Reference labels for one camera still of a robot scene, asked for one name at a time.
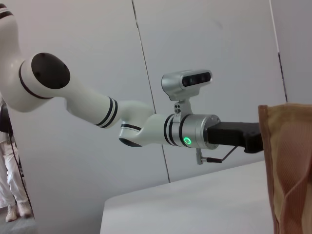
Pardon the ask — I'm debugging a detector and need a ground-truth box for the black pouch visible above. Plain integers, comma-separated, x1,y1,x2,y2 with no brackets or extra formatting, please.
0,104,11,134

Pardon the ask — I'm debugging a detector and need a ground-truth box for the left gripper connector cable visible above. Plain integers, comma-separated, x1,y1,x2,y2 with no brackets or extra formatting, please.
195,145,237,166

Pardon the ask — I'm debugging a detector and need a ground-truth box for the khaki canvas food bag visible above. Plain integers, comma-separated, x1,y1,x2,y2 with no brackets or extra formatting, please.
257,103,312,234

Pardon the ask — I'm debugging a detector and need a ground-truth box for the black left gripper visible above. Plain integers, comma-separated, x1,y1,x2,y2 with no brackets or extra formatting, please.
207,121,264,154

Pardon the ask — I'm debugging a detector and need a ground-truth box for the person in white trousers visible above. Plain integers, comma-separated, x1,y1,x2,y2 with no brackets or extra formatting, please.
0,94,33,223

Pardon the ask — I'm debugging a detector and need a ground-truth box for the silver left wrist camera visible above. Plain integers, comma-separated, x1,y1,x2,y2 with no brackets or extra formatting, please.
160,69,214,122

